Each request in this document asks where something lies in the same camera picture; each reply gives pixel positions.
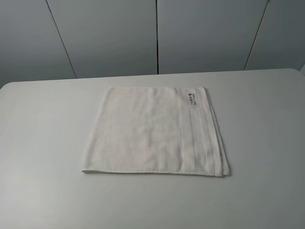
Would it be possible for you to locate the white towel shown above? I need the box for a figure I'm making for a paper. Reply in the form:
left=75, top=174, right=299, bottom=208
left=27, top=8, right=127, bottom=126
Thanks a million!
left=82, top=87, right=230, bottom=177

